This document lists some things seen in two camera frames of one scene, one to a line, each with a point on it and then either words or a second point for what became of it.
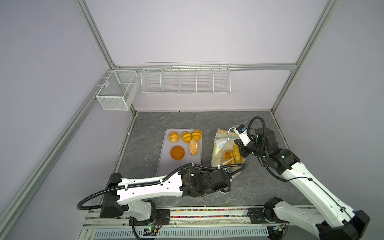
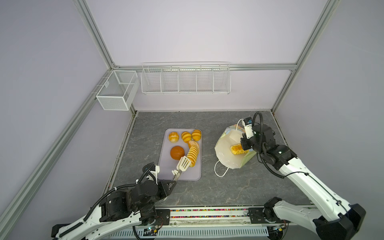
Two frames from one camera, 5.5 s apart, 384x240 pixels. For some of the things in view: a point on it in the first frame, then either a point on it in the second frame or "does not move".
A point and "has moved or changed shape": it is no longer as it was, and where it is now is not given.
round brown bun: x=177 y=152 does not move
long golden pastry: x=228 y=155 has moved or changed shape
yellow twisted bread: x=186 y=136 does not move
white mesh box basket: x=119 y=90 does not move
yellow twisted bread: x=196 y=134 does not move
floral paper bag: x=224 y=141 has moved or changed shape
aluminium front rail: x=187 y=217 does not move
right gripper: x=242 y=147 does not move
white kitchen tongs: x=229 y=160 has moved or changed shape
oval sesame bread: x=194 y=147 does not move
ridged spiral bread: x=237 y=157 to x=193 y=152
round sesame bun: x=173 y=137 does not move
